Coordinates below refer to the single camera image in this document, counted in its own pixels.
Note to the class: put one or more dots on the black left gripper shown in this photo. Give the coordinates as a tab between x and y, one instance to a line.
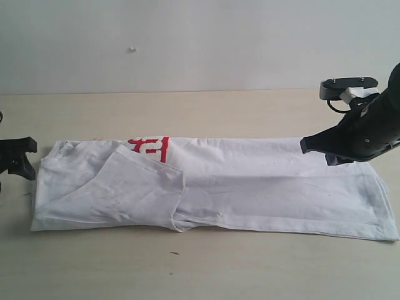
19	164

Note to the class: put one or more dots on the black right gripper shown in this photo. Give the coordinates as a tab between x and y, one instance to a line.
374	131

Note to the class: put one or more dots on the white t-shirt red Chinese lettering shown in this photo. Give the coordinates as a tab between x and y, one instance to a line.
181	183

